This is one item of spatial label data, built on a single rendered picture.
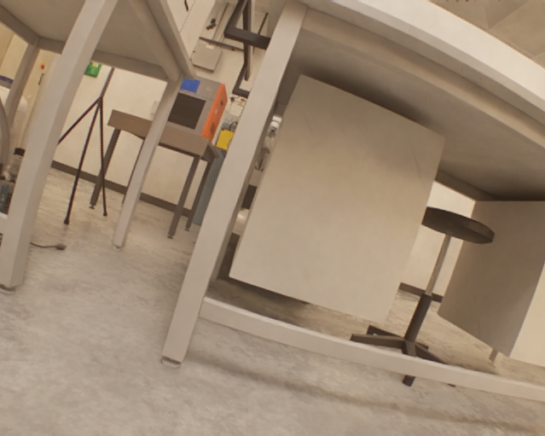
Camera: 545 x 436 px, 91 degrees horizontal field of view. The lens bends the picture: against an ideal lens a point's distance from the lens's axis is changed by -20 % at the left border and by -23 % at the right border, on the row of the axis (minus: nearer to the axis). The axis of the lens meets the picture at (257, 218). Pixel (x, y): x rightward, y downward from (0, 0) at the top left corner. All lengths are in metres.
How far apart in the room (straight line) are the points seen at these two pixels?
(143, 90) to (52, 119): 3.63
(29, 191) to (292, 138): 0.69
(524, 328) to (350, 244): 0.80
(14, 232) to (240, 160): 0.55
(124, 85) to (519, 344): 4.49
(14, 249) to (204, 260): 0.46
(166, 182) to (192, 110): 1.87
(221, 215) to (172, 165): 3.44
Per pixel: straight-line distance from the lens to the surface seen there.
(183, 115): 2.36
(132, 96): 4.44
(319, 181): 0.95
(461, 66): 0.87
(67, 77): 0.84
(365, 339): 1.35
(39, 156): 0.83
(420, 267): 4.65
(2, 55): 4.44
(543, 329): 1.54
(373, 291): 1.04
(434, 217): 1.27
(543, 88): 1.04
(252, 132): 0.68
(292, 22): 0.78
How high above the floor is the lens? 0.40
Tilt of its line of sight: 2 degrees down
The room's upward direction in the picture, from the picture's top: 19 degrees clockwise
